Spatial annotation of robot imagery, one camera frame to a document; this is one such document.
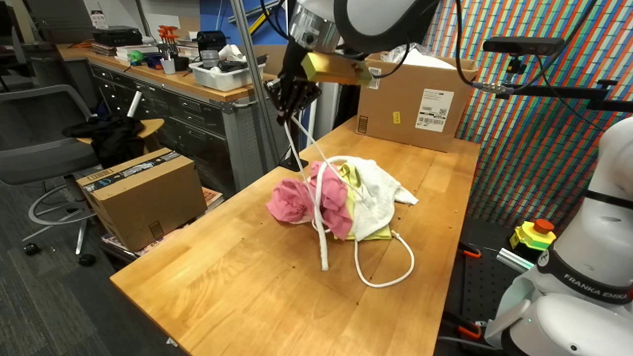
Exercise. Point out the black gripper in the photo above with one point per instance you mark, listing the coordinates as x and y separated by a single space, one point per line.
303 75

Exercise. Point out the white ribbed towel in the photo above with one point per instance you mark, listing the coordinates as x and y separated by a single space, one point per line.
376 198

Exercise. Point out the silver metal pole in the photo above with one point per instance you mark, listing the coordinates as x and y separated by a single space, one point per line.
254 72

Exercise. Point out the white plastic bin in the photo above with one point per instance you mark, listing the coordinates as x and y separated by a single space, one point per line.
224 79

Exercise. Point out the black pole stand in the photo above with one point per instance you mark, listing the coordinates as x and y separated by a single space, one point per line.
293 26

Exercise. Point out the pink cloth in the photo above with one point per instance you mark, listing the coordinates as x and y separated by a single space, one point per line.
289 200

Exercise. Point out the grey workbench with wooden top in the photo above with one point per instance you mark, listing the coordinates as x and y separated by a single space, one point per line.
198 125

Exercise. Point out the cardboard box with white label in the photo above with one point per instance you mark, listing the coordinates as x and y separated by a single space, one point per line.
396 99

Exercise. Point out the blue panel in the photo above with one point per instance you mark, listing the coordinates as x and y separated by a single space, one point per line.
218 16

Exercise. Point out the clear plastic bag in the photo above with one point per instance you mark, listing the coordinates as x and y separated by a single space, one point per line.
398 52

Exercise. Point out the white cup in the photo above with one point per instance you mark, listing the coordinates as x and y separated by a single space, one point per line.
169 66

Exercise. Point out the white sheet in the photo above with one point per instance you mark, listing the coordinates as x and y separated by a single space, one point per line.
432 62

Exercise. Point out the yellow-green cloth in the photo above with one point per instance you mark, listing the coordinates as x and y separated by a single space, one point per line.
378 236

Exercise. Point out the cardboard box with black tape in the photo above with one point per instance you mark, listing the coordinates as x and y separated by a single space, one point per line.
145 204

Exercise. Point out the black garment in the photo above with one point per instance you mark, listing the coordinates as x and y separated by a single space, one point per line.
109 139

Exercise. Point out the black case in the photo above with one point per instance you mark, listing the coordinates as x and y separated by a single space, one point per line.
119 36

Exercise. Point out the orange clamp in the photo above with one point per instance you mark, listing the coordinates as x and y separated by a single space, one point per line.
469 331
469 251

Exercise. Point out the grey office chair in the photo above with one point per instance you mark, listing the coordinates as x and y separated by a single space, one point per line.
40 159

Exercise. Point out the yellow red emergency stop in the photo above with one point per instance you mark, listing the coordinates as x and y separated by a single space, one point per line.
531 236

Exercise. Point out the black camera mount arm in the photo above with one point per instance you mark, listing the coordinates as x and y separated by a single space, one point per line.
560 91

